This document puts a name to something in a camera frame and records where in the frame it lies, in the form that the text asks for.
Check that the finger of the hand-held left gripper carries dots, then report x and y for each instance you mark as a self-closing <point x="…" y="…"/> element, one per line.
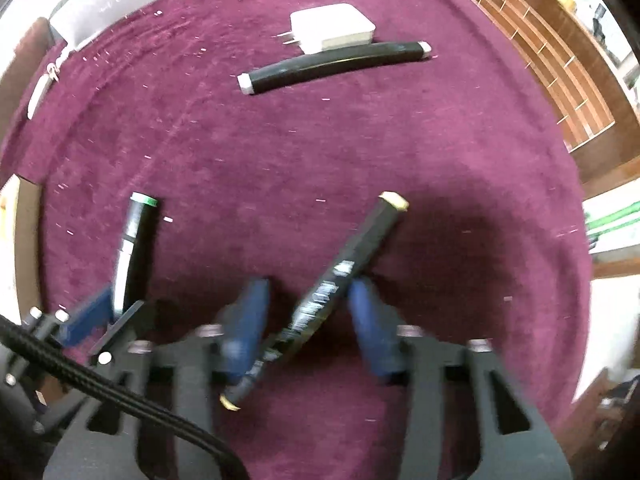
<point x="87" y="317"/>
<point x="127" y="322"/>

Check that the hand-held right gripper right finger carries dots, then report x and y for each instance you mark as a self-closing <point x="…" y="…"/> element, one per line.
<point x="372" y="330"/>

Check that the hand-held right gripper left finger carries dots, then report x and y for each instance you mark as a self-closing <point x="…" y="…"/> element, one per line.
<point x="245" y="330"/>

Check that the black marker green caps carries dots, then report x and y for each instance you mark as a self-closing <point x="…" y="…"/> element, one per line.
<point x="135" y="250"/>

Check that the black marker amber caps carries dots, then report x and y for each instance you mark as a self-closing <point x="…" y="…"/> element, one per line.
<point x="350" y="250"/>

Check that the shallow cardboard box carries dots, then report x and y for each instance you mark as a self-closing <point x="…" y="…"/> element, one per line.
<point x="27" y="240"/>

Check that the green printed paper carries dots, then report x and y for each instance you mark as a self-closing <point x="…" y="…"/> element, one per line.
<point x="607" y="225"/>

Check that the brown armchair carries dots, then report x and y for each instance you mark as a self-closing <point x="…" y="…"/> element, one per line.
<point x="20" y="60"/>

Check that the black marker grey caps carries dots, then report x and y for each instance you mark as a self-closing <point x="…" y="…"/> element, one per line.
<point x="325" y="65"/>

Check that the white power adapter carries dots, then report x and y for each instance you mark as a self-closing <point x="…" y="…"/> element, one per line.
<point x="335" y="25"/>

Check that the silver flat box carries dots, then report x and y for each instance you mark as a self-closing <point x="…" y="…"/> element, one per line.
<point x="110" y="5"/>

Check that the wooden lattice cabinet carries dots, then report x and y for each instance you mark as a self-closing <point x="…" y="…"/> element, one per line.
<point x="550" y="35"/>

